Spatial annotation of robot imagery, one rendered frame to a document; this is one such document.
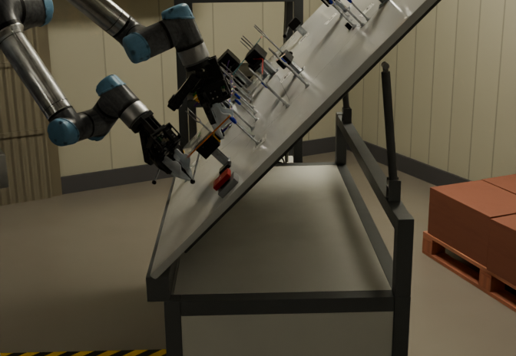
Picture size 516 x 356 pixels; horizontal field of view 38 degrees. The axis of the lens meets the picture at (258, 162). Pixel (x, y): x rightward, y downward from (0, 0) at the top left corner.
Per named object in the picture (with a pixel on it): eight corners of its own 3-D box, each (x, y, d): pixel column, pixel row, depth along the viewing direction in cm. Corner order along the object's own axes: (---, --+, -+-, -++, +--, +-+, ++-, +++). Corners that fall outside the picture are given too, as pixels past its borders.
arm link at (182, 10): (153, 14, 196) (183, 1, 198) (170, 53, 199) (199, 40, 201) (160, 13, 189) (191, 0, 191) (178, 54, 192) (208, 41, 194)
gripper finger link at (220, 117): (238, 133, 199) (225, 101, 198) (217, 142, 200) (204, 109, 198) (239, 132, 202) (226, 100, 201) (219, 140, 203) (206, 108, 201)
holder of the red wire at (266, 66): (282, 59, 260) (259, 37, 257) (278, 71, 248) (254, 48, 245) (272, 69, 262) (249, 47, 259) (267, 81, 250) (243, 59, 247)
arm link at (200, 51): (176, 54, 194) (179, 49, 201) (183, 70, 195) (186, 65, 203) (203, 44, 193) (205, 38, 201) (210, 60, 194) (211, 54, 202)
